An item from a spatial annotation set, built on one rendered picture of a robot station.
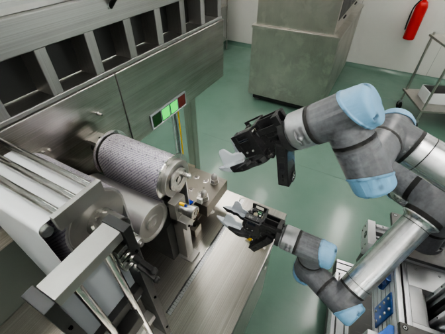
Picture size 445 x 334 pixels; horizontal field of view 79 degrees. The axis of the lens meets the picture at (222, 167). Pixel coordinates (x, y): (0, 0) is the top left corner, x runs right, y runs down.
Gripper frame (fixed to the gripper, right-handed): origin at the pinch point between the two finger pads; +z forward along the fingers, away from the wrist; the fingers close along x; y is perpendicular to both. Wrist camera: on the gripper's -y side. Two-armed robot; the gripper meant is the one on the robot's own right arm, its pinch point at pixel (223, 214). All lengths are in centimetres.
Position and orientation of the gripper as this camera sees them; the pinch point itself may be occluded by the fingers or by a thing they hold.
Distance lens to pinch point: 91.7
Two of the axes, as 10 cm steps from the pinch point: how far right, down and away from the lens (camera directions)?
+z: -8.8, -3.3, 3.6
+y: 0.0, -7.4, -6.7
